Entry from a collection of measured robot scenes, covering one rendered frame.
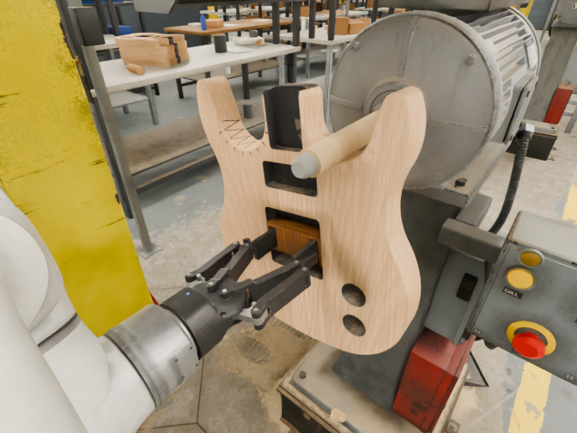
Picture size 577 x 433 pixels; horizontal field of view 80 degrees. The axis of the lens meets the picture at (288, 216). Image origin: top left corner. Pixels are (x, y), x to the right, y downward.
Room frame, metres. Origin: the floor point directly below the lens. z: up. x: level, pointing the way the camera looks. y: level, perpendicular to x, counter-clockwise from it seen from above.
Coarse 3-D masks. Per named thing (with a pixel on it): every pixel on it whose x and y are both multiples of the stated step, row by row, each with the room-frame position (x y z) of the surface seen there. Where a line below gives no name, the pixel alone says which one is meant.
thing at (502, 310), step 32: (544, 224) 0.40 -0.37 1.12; (512, 256) 0.36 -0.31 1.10; (544, 256) 0.34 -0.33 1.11; (576, 256) 0.33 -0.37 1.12; (512, 288) 0.35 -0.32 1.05; (544, 288) 0.33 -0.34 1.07; (576, 288) 0.31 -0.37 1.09; (480, 320) 0.36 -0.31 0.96; (512, 320) 0.34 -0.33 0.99; (544, 320) 0.32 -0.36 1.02; (576, 320) 0.30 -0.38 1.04; (512, 352) 0.32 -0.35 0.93; (576, 352) 0.29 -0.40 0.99; (576, 384) 0.27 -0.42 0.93
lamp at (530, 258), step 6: (522, 252) 0.35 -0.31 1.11; (528, 252) 0.35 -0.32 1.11; (534, 252) 0.34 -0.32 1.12; (522, 258) 0.35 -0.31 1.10; (528, 258) 0.34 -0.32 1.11; (534, 258) 0.34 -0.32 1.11; (540, 258) 0.34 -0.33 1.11; (522, 264) 0.35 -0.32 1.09; (528, 264) 0.34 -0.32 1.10; (534, 264) 0.34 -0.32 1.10; (540, 264) 0.34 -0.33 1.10
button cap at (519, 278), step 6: (516, 270) 0.35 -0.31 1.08; (522, 270) 0.35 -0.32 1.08; (510, 276) 0.35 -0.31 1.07; (516, 276) 0.35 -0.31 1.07; (522, 276) 0.34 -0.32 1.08; (528, 276) 0.34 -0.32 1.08; (510, 282) 0.35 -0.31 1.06; (516, 282) 0.34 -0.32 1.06; (522, 282) 0.34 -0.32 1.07; (528, 282) 0.34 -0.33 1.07; (522, 288) 0.34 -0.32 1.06
